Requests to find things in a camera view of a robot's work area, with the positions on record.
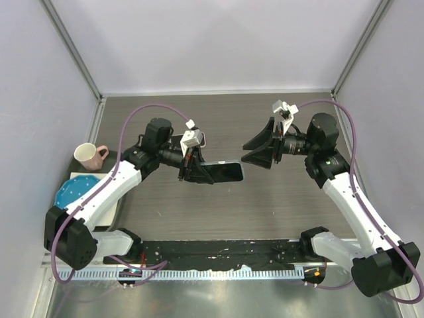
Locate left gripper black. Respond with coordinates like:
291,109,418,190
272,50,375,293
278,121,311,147
158,144,215,184

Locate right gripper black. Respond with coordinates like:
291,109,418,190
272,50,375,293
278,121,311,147
242,117,317,169

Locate clear phone case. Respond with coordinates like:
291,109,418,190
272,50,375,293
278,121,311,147
200,159,245,184

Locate black smartphone gold edge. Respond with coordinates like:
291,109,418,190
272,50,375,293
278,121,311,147
170,132,206,148

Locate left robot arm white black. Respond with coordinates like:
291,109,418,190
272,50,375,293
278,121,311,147
44,118,214,270

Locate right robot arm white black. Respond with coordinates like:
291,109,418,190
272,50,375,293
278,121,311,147
241,113,421,297

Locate dark green tray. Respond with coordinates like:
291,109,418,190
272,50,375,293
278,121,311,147
44,151,130,240

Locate white square plate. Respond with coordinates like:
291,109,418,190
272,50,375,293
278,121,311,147
70,172,120,232

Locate pink mug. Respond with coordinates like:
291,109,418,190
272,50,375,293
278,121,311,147
74,142,109,171

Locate blue dotted plate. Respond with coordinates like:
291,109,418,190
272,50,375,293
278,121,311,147
54,174,100,209

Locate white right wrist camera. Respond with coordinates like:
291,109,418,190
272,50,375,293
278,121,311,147
272,100,299,136

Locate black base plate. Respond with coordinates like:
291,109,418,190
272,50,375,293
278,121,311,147
102,238,329,269

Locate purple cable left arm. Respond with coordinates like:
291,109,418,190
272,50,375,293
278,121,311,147
50,104,195,288

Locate slotted cable duct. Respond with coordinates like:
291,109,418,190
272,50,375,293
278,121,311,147
72,266,304,281

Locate right aluminium corner post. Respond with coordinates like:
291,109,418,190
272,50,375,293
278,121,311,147
331,0,393,99

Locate aluminium corner post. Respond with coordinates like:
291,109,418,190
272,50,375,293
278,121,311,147
39,0,103,101
331,0,393,99

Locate left aluminium corner post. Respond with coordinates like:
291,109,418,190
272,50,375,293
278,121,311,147
39,0,103,101

